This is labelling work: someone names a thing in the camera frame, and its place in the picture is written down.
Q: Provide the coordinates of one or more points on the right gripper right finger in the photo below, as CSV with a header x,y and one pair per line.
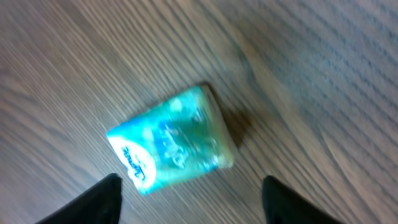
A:
x,y
283,205

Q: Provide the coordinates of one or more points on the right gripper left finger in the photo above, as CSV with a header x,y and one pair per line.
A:
x,y
100,204

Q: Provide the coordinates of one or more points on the small teal tissue pack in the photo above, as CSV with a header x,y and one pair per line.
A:
x,y
182,138

